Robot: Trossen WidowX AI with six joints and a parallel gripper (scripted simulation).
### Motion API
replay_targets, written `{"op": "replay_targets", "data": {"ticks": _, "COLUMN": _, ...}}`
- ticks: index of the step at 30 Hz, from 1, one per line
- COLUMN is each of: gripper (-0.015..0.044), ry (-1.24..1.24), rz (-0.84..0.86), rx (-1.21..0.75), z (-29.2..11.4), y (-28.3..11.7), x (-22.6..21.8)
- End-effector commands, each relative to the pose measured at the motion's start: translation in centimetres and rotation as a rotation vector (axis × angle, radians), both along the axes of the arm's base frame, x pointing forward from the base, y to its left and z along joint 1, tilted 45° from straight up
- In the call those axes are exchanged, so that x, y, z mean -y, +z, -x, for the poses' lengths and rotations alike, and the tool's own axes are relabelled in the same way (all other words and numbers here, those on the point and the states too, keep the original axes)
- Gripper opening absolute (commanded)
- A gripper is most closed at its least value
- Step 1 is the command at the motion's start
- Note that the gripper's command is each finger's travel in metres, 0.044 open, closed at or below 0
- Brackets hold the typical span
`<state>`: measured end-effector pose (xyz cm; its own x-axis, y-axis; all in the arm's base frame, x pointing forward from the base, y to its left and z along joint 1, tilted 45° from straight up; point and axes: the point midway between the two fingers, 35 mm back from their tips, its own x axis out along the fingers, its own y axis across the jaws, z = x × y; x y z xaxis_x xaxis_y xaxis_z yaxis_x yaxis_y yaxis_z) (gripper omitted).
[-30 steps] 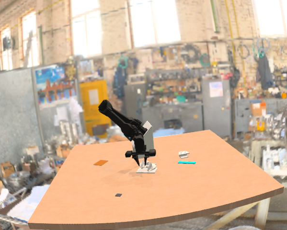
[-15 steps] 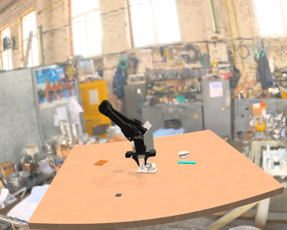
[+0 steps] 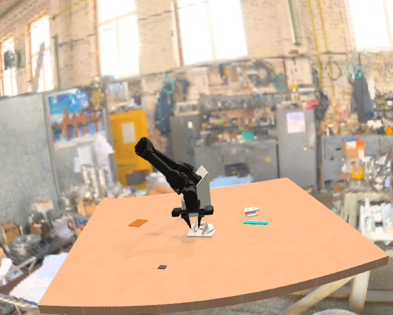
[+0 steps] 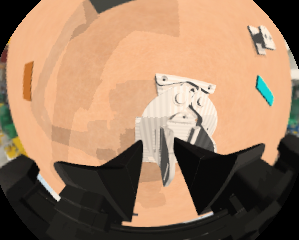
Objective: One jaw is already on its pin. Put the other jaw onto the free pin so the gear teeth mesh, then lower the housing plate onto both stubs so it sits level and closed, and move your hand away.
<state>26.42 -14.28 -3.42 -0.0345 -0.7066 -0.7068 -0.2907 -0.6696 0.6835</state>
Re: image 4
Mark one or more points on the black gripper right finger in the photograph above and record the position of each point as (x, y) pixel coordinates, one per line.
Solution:
(207, 173)

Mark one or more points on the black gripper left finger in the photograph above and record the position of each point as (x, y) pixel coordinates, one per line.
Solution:
(116, 180)

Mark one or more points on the orange rectangular plate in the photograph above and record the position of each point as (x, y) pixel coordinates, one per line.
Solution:
(27, 80)

